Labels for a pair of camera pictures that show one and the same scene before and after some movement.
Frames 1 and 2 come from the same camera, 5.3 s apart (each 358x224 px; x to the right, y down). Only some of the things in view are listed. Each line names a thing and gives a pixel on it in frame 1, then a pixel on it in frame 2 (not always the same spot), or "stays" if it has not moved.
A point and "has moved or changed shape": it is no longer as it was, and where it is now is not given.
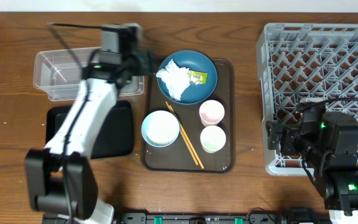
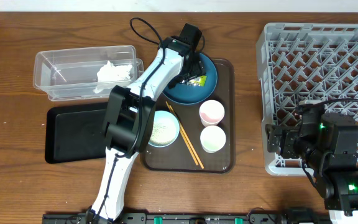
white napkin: (176, 79) has moved or changed shape
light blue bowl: (160, 129) stays
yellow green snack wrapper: (197, 77) stays
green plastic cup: (212, 139) stays
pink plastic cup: (211, 112) stays
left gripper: (150, 63) -> (201, 68)
